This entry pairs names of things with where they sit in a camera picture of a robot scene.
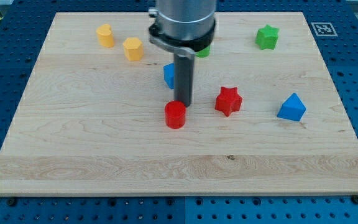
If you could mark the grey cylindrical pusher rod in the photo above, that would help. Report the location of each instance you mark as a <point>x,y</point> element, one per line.
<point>183,79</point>

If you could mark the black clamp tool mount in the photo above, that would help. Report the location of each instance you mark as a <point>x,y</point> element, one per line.
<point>184,48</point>

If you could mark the red cylinder block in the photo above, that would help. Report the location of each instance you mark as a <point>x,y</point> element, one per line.
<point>175,114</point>

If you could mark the green block behind arm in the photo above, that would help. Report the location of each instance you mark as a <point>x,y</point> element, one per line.
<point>204,52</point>

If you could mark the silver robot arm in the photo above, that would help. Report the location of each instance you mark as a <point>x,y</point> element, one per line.
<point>183,28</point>

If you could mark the blue cube block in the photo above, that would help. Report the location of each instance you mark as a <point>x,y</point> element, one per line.
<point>168,74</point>

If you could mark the yellow hexagon block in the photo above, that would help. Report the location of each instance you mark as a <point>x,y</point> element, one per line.
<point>133,49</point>

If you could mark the red star block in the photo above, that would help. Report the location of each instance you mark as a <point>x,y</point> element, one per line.
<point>228,100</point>

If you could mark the yellow heart block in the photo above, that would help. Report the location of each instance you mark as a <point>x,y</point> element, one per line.
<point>105,36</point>

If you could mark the green star block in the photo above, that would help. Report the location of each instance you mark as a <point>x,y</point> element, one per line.
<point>267,37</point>

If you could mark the wooden board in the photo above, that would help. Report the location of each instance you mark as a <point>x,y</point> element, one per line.
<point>91,123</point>

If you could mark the blue triangular prism block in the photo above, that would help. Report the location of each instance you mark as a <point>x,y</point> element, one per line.
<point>292,108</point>

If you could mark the white fiducial marker tag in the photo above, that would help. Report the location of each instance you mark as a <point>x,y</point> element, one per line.
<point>324,29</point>

